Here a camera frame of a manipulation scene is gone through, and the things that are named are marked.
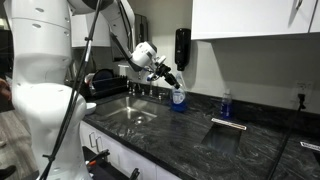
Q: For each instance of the small blue liquid bottle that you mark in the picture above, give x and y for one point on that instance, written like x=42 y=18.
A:
x=226 y=105

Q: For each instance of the black dish drying rack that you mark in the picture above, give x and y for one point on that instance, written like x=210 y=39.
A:
x=103 y=83

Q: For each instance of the small chrome side faucet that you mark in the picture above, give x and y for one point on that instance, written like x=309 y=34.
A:
x=135 y=88

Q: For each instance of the large blue liquid soap bottle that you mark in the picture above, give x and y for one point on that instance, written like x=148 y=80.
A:
x=178 y=96

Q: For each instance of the black orange clamp cart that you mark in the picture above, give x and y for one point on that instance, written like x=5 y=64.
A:
x=100 y=169

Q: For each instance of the white upper cabinet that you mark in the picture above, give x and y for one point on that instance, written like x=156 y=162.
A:
x=217 y=19

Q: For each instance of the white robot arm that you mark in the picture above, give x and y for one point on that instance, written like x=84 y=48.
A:
x=42 y=44

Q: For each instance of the white lower cabinets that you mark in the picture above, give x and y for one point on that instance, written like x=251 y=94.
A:
x=121 y=157

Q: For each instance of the white bowl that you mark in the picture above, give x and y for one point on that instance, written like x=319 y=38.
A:
x=90 y=108

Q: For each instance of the black wall soap dispenser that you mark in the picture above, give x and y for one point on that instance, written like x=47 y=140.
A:
x=182 y=47

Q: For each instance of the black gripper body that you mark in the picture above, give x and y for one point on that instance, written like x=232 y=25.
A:
x=158 y=69

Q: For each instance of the chrome gooseneck faucet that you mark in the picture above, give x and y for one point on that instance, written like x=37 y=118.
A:
x=155 y=91

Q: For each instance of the stainless steel sink basin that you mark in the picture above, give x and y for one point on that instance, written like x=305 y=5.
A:
x=129 y=110

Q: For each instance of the counter trash opening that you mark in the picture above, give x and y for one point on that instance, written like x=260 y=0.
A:
x=224 y=136

